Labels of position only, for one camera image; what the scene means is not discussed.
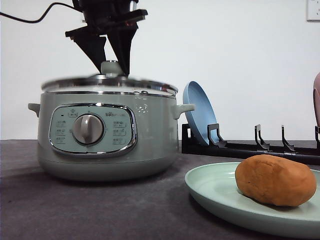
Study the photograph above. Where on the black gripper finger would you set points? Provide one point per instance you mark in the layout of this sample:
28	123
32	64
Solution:
121	41
92	43

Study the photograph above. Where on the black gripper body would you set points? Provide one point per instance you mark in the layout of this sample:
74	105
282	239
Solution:
104	17

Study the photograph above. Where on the glass steamer lid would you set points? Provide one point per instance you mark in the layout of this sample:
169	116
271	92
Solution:
111	79

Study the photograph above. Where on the green plate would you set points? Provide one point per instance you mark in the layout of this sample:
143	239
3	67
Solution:
214	187

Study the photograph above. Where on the brown potato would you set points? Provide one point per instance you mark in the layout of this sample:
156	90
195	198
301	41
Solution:
275	180

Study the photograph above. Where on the green electric steamer pot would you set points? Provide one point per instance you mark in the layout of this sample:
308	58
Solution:
107	135

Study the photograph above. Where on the blue plate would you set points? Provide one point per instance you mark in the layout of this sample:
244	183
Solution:
204	113

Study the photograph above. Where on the black plate rack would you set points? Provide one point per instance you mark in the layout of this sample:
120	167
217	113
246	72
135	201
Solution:
191	144

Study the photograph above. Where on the pink plate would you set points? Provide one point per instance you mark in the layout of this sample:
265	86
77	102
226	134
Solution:
316	99

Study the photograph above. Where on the grey table mat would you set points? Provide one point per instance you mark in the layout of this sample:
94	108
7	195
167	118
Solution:
36	205

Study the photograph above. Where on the black cable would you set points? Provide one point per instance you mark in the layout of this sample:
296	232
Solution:
40	18

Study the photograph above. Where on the white wall socket right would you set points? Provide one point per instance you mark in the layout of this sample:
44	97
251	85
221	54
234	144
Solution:
311	12

